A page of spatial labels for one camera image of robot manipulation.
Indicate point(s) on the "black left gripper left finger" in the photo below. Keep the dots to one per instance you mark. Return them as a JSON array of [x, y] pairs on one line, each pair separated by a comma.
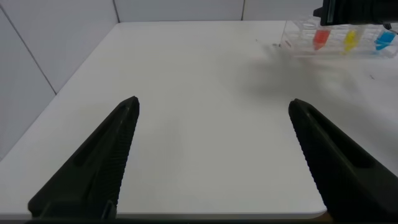
[[93, 174]]

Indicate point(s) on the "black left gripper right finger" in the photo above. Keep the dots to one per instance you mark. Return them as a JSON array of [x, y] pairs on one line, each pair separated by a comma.
[[342, 177]]

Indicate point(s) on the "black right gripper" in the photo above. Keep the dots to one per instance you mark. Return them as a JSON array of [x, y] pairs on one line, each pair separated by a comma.
[[360, 11]]

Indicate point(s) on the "test tube with red pigment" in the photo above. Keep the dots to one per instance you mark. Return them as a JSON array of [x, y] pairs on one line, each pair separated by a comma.
[[320, 38]]

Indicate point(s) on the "clear plastic test tube rack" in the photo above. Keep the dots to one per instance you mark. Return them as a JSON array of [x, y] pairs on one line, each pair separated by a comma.
[[298, 43]]

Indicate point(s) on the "test tube with yellow pigment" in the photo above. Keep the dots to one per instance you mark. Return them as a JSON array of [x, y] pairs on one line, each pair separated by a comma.
[[350, 40]]

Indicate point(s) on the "test tube with blue pigment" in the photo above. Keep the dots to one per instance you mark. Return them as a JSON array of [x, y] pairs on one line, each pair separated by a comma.
[[384, 40]]

